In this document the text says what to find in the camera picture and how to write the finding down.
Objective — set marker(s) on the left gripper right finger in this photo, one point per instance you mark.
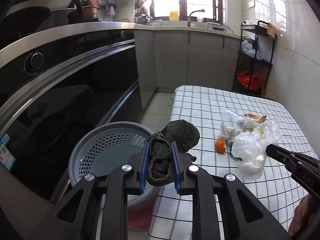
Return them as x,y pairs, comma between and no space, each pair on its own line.
222,206

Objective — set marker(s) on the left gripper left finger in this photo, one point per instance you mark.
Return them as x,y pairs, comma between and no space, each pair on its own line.
97,204

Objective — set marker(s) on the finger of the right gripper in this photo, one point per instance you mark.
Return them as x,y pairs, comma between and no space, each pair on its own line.
280,152

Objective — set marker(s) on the clear plastic bag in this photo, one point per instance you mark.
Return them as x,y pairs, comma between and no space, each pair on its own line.
251,147
247,48

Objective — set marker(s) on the dark grey-green cloth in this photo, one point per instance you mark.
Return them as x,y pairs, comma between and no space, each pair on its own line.
184,134

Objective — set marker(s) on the white tissue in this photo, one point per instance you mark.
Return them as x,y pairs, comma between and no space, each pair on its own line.
249,125

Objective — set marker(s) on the grey perforated trash basket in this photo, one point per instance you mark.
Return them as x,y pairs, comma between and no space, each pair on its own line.
105,148

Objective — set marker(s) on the grey kitchen cabinets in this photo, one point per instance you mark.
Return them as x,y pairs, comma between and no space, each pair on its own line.
168,57

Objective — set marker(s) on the person's right hand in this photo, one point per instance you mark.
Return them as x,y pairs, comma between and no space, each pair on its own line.
300,213

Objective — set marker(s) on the white grid tablecloth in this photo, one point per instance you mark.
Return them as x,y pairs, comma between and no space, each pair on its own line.
204,108

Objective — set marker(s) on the red beige snack wrapper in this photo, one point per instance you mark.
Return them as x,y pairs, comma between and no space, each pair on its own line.
259,119

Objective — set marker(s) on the blue white plastic wrapper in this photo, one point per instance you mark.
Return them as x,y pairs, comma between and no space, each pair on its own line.
229,146

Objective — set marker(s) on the crumpled white paper ball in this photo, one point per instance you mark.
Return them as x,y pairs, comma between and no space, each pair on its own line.
228,133

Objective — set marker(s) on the orange peel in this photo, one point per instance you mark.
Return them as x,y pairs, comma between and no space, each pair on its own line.
220,146

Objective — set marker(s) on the white blue sticker label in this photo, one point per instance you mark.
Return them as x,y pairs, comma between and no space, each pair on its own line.
6,158

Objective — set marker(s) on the red plastic bag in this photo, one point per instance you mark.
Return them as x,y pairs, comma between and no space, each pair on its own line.
250,81

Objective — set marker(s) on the clear plastic bag on shelf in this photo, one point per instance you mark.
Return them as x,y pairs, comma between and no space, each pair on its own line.
247,48

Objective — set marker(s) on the black metal shelf rack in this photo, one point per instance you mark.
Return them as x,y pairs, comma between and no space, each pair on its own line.
252,67

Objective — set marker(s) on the black built-in oven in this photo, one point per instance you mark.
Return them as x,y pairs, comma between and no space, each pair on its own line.
54,94

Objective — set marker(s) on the checkered cloth on rack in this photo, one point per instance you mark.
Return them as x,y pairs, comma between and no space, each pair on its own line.
271,30

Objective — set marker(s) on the chrome sink faucet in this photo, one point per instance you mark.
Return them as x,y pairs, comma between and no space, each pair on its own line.
192,18

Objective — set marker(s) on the yellow detergent bottle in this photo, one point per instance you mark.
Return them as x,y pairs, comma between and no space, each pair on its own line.
174,16

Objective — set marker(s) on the dish drying rack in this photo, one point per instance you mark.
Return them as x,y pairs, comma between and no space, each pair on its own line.
141,12

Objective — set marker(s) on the dark cooking pot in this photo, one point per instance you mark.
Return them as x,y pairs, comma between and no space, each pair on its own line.
78,14

